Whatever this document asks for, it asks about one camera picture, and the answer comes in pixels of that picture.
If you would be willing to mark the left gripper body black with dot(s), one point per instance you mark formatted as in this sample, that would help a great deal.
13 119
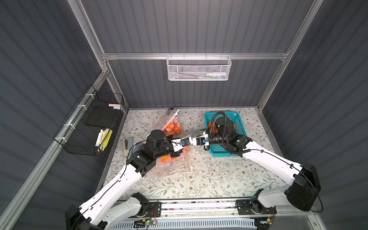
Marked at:
175 154

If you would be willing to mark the clear zip-top bag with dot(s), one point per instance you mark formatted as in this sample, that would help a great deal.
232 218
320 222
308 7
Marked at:
167 166
176 162
169 123

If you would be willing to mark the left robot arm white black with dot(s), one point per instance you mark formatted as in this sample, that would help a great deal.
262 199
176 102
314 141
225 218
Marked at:
99 212

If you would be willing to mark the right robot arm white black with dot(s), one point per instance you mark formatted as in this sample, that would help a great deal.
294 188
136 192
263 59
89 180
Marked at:
302 185

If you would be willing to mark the teal plastic basket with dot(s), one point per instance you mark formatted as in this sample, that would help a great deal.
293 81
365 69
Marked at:
229 125

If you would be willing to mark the yellow item in black basket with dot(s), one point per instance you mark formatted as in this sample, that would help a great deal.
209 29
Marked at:
105 137

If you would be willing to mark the black notebook in basket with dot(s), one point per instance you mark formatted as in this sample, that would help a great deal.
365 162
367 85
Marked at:
103 117

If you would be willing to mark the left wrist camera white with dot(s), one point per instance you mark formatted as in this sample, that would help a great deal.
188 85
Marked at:
182 143

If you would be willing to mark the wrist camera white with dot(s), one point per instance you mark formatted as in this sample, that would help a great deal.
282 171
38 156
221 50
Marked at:
201 141
182 143

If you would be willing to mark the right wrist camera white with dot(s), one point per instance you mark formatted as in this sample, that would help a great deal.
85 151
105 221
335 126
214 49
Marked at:
201 141

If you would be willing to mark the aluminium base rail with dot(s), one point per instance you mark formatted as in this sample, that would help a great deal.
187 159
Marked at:
204 208

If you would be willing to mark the white wire mesh basket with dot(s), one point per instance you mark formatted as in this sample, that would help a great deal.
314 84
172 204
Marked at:
198 68

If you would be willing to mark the black wire wall basket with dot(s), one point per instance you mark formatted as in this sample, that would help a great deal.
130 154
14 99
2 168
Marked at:
91 126

